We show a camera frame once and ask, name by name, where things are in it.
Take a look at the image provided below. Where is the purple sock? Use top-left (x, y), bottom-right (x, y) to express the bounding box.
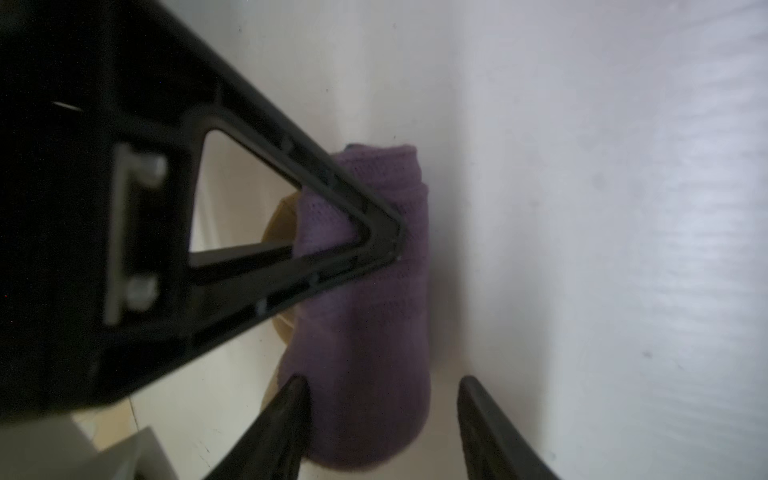
top-left (277, 145), bottom-right (431, 470)

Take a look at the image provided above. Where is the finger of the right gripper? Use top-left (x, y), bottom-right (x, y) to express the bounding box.
top-left (1, 1), bottom-right (406, 420)

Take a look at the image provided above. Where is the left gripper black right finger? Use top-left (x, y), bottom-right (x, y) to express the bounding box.
top-left (457, 375), bottom-right (558, 480)

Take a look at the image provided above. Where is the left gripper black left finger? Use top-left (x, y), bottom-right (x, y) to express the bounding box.
top-left (206, 375), bottom-right (311, 480)

